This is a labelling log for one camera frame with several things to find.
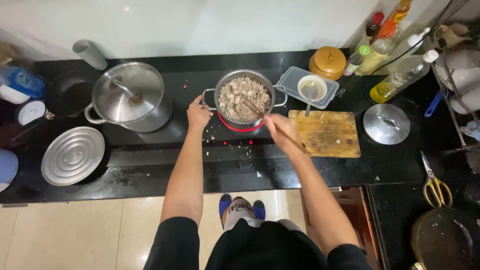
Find person's left hand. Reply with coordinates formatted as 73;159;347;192
187;95;214;130

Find person's right hand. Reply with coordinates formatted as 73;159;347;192
262;113;307;158

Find wooden chopsticks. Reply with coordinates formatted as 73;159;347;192
240;95;310;155

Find small steel two-handled pot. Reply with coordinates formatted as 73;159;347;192
201;69;289;131

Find cooked minced meat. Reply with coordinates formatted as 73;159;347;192
218;77;272;123

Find clear plastic food container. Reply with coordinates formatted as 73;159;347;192
275;66;340;110

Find white bowl with brown liquid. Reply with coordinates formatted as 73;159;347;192
297;75;328;102

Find wooden cutting board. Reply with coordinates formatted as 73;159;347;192
287;110;362;159

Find brown ceramic jar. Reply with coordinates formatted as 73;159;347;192
308;46;347;81

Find small bottle with green cap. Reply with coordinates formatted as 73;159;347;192
343;45;371;77

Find black induction cooktop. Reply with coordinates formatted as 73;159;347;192
102;67;279;168

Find large steel pot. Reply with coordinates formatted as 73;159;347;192
84;94;173;133

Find small steel pot lid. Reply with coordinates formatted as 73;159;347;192
362;103;411;146

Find pale yellow sauce bottle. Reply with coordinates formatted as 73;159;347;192
354;37;395;77

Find brown wooden cabinet door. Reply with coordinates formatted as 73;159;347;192
299;186;384;270

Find person's black shirt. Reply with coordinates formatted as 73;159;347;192
143;216;373;270

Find clear bottle of yellow oil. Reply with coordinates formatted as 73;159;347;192
369;50;440;104

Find dark bottle with red cap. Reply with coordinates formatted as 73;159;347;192
359;12;385;50

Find large steel pot lid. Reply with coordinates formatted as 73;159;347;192
91;62;166;125

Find orange sauce bottle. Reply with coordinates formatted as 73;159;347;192
370;0;413;45

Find white spray bottle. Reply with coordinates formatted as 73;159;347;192
389;27;431;60

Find grey plastic cup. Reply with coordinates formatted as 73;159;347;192
72;39;108;71

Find metal dish rack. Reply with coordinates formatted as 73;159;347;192
430;22;480;174

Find round ribbed aluminium lid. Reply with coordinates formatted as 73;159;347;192
41;126;106;187

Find black frying pan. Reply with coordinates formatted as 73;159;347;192
44;71;99;118

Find dark round wok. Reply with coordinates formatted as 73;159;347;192
410;207;480;270

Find white round lid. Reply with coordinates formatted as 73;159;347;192
16;100;47;127

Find blue plastic container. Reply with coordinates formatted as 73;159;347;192
0;65;47;105

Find light blue round container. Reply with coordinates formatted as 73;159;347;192
0;149;19;193

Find black cable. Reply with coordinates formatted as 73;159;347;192
370;0;456;76

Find blue plastic handle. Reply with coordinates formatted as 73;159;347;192
424;89;448;118

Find yellow-handled scissors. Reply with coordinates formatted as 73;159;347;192
419;151;454;209

